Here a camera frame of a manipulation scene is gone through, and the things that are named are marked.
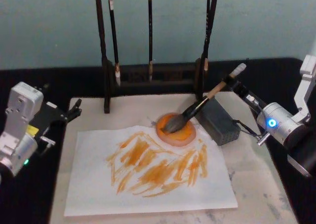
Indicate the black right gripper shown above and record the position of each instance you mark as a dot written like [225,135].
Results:
[247,93]

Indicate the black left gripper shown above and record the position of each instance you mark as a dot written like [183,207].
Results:
[48,119]

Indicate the large wooden brush white tape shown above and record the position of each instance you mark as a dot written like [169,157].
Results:
[197,105]

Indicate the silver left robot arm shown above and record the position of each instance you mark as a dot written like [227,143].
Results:
[19,105]

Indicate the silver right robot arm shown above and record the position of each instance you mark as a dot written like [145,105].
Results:
[284,125]

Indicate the dark grey rectangular block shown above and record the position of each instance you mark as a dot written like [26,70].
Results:
[217,125]

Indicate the round orange paint dish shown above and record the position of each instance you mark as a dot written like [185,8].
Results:
[185,136]

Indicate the white paper with orange strokes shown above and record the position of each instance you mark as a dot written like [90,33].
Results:
[98,184]

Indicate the thin black calligraphy brush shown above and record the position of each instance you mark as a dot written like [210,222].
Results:
[150,36]
[114,36]
[208,4]

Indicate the dark wooden brush rack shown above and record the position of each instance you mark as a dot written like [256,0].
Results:
[100,24]

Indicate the white felt mat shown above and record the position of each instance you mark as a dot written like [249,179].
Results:
[247,184]

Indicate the black table cloth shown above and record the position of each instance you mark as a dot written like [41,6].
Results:
[24,197]

